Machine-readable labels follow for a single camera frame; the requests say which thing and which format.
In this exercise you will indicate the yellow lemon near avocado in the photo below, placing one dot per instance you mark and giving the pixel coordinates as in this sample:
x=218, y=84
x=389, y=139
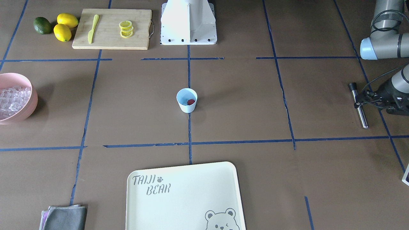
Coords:
x=62, y=32

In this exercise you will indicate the folded grey cloth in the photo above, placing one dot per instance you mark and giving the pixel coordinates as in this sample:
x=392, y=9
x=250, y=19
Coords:
x=63, y=218

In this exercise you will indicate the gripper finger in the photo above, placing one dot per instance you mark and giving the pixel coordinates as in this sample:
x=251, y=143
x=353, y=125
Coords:
x=369, y=95
x=376, y=103

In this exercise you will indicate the pile of clear ice cubes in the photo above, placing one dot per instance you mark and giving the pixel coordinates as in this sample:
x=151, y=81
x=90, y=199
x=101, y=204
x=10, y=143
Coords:
x=13, y=99

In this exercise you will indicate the steel muddler with black tip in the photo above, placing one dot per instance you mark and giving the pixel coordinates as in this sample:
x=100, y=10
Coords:
x=353, y=88

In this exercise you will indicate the pink bowl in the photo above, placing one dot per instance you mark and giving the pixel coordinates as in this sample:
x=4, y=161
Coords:
x=12, y=79

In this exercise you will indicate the cream bear tray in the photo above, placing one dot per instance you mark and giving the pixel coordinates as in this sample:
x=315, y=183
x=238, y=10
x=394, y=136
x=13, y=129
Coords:
x=190, y=197

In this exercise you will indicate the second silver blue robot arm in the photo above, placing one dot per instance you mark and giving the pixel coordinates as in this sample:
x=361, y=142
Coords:
x=385, y=42

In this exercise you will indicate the bamboo cutting board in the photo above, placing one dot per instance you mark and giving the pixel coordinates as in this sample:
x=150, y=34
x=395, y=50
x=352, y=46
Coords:
x=107, y=32

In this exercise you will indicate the light blue plastic cup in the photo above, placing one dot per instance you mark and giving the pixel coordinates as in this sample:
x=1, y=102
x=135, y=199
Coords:
x=183, y=96

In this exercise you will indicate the yellow lemon slices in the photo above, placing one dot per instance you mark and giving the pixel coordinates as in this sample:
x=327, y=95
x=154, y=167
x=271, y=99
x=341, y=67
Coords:
x=126, y=29

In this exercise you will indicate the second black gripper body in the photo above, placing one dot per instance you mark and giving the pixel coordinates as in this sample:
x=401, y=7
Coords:
x=387, y=92

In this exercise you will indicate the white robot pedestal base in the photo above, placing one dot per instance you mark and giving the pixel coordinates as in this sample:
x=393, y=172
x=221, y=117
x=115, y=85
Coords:
x=188, y=22

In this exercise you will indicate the red strawberry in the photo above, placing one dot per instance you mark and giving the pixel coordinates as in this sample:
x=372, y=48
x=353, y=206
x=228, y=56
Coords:
x=190, y=102

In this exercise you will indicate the green avocado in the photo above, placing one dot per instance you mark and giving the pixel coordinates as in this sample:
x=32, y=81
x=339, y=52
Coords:
x=42, y=26

